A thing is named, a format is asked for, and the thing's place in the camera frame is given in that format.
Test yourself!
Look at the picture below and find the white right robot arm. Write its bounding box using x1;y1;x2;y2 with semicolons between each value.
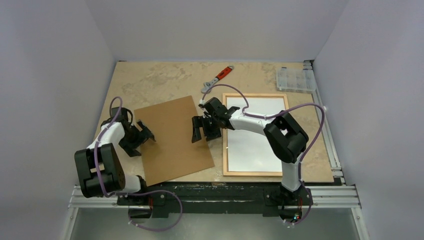
191;97;309;204

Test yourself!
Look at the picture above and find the brown backing board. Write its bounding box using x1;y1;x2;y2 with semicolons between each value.
134;95;215;186

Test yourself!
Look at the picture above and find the light wooden picture frame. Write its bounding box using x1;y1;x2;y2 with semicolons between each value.
221;93;290;177

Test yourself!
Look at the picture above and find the clear plastic organizer box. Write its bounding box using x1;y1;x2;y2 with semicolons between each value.
276;67;317;93

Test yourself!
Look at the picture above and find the building photo print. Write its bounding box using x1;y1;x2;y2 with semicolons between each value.
226;96;288;173

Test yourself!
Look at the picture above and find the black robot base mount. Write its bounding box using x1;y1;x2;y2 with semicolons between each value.
117;182;314;223

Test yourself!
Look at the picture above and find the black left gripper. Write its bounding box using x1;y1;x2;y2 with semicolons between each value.
119;120;155;156

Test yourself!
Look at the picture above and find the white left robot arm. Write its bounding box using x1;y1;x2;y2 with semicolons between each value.
74;107;156;205

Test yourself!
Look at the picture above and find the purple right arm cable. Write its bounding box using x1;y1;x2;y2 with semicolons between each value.
198;83;326;226

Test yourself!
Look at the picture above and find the grey adjustable wrench red handle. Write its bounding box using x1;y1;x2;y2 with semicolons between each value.
200;65;234;94

